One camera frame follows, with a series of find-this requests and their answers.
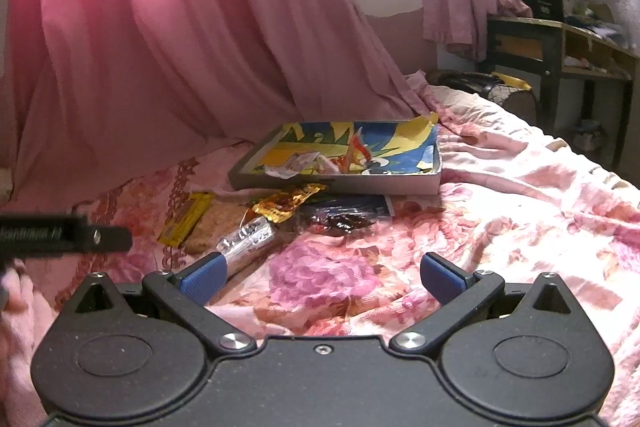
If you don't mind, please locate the pile of papers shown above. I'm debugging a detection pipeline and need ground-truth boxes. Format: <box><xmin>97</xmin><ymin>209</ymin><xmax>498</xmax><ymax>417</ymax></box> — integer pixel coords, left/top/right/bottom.
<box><xmin>565</xmin><ymin>0</ymin><xmax>640</xmax><ymax>53</ymax></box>

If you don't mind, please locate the grey cardboard box tray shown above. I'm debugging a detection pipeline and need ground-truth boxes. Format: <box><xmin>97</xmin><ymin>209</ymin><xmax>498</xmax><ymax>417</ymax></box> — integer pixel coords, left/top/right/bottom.
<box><xmin>228</xmin><ymin>119</ymin><xmax>444</xmax><ymax>197</ymax></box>

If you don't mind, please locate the white printed wrapper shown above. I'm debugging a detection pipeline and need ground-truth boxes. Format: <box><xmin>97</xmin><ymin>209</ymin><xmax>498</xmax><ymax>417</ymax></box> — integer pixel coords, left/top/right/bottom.
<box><xmin>264</xmin><ymin>151</ymin><xmax>326</xmax><ymax>180</ymax></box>

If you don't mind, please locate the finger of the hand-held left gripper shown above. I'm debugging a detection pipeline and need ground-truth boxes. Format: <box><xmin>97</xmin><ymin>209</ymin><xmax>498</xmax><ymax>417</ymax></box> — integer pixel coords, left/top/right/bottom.
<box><xmin>88</xmin><ymin>227</ymin><xmax>134</xmax><ymax>254</ymax></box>

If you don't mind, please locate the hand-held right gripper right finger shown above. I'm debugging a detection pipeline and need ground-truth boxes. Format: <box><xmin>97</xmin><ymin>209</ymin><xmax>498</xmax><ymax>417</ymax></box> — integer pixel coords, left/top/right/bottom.
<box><xmin>389</xmin><ymin>252</ymin><xmax>576</xmax><ymax>355</ymax></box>

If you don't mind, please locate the pink floral blanket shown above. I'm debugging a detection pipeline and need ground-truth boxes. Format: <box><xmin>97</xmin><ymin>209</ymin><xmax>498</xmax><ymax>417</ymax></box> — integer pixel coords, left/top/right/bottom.
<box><xmin>0</xmin><ymin>69</ymin><xmax>640</xmax><ymax>427</ymax></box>

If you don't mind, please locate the wooden desk with dark frame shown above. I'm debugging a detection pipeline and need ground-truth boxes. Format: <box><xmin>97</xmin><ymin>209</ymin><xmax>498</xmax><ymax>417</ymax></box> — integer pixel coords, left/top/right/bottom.
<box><xmin>487</xmin><ymin>14</ymin><xmax>640</xmax><ymax>134</ymax></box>

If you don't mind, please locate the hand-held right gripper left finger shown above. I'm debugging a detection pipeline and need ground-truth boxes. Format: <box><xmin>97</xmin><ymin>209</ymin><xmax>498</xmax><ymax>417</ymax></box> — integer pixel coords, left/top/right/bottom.
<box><xmin>72</xmin><ymin>253</ymin><xmax>257</xmax><ymax>355</ymax></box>

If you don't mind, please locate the person's left hand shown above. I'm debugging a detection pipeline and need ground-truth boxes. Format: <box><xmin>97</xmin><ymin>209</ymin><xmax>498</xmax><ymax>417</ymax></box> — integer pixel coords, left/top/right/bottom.
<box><xmin>0</xmin><ymin>258</ymin><xmax>29</xmax><ymax>314</ymax></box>

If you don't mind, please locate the gold orange candy wrapper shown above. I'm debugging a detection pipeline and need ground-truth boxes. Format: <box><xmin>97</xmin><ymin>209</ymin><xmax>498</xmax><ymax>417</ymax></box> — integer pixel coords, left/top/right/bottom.
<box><xmin>251</xmin><ymin>182</ymin><xmax>329</xmax><ymax>224</ymax></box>

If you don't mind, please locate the black box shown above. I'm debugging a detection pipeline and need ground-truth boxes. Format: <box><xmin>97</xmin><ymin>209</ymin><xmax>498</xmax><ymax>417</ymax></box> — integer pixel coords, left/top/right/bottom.
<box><xmin>514</xmin><ymin>0</ymin><xmax>566</xmax><ymax>20</ymax></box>

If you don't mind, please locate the clear biscuit packet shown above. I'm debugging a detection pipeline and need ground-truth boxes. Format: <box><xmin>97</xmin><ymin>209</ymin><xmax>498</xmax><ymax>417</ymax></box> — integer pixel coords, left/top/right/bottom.
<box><xmin>185</xmin><ymin>202</ymin><xmax>252</xmax><ymax>257</ymax></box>

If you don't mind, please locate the colourful printed paper lining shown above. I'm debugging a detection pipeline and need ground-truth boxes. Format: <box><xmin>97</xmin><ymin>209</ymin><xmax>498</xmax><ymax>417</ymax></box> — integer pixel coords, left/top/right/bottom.
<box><xmin>240</xmin><ymin>116</ymin><xmax>441</xmax><ymax>176</ymax></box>

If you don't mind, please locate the white container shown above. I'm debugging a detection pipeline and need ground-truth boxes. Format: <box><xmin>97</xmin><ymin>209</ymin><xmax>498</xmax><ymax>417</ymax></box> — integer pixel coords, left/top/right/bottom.
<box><xmin>572</xmin><ymin>119</ymin><xmax>609</xmax><ymax>153</ymax></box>

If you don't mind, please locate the pink curtain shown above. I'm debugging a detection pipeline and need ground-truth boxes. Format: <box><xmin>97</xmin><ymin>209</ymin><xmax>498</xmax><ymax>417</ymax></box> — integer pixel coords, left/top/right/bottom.
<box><xmin>5</xmin><ymin>0</ymin><xmax>432</xmax><ymax>208</ymax></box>

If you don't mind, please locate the silver snack packet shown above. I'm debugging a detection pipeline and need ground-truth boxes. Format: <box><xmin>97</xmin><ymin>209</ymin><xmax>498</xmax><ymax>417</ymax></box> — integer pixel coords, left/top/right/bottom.
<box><xmin>216</xmin><ymin>215</ymin><xmax>277</xmax><ymax>269</ymax></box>

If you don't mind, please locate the yellow snack packet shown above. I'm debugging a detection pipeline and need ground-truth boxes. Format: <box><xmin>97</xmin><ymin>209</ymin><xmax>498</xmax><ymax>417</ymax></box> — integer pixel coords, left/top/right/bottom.
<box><xmin>157</xmin><ymin>190</ymin><xmax>216</xmax><ymax>249</ymax></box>

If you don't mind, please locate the blue and clear snack packet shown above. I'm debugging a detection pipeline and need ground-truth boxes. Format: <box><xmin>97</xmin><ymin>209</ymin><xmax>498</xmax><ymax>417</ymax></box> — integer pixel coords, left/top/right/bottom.
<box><xmin>295</xmin><ymin>194</ymin><xmax>396</xmax><ymax>238</ymax></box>

